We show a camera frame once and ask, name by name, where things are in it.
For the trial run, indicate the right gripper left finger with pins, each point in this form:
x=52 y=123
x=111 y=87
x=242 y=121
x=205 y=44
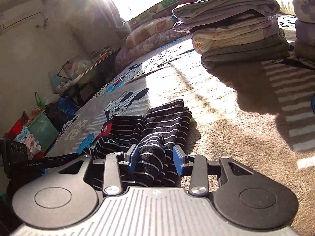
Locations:
x=63 y=198

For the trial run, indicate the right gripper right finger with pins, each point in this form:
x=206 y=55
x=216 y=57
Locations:
x=241 y=195

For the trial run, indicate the black white striped garment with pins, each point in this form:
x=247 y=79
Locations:
x=155 y=134

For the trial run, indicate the colourful folded clothes pile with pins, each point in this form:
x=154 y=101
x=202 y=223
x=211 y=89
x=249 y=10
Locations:
x=35 y=131

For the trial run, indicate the cluttered dark side table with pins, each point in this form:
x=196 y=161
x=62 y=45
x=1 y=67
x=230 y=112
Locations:
x=80 y=79

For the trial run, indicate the purple floral folded quilt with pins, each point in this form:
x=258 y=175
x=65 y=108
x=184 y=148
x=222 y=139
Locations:
x=127 y=55

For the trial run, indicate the beige window curtain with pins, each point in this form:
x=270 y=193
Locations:
x=112 y=16

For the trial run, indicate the grey folded laundry stack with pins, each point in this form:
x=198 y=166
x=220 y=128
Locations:
x=232 y=31

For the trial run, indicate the yellow patterned pillow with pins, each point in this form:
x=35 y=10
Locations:
x=149 y=29

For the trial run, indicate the colourful alphabet foam mat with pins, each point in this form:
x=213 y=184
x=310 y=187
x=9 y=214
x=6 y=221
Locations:
x=177 y=0

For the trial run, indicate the floral folded blanket stack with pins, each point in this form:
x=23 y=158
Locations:
x=304 y=28

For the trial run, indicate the white wall air conditioner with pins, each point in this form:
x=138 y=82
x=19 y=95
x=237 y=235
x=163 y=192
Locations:
x=20 y=14

